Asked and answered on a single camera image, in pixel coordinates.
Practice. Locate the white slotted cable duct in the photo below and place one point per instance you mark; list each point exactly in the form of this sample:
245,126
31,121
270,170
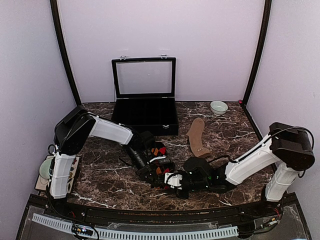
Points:
119,231

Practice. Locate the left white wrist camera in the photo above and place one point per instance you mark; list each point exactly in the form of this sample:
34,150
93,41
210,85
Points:
157,158

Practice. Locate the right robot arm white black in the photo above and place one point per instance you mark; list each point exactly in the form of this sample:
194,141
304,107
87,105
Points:
291,146

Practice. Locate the floral patterned mat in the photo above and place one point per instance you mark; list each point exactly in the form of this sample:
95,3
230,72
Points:
41,183

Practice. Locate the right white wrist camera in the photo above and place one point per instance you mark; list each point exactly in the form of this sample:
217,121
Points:
173,180

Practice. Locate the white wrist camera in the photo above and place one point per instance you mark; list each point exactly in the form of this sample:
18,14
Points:
157,158
173,180

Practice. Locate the pale green bowl at back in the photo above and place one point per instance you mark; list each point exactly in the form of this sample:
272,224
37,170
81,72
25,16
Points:
218,107

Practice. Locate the black front rail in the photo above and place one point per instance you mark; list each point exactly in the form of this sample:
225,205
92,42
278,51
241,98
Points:
236,214

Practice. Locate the argyle red orange black sock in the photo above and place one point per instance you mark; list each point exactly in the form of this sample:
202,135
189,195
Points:
159,167

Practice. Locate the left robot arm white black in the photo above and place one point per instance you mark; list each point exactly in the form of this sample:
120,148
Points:
148,156

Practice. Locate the left black frame post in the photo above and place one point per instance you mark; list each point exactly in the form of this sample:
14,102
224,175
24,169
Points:
63,51

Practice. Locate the green circuit board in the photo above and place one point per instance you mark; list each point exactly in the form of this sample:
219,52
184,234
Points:
82,231

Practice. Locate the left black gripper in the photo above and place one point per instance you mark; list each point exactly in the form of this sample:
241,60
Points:
146,171

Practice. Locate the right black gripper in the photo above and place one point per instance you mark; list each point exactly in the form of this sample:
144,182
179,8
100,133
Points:
183,196

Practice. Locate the pale green bowl on mat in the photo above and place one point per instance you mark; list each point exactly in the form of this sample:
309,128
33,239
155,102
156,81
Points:
46,170

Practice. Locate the black display case glass lid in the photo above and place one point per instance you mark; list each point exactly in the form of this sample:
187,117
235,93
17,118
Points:
145,94

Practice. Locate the tan brown sock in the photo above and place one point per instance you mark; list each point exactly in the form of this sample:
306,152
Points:
195,139

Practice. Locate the black frame post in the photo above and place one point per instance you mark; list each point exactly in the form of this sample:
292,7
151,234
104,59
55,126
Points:
258,52
63,51

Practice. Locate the right black frame post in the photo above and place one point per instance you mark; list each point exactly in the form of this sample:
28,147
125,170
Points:
258,52

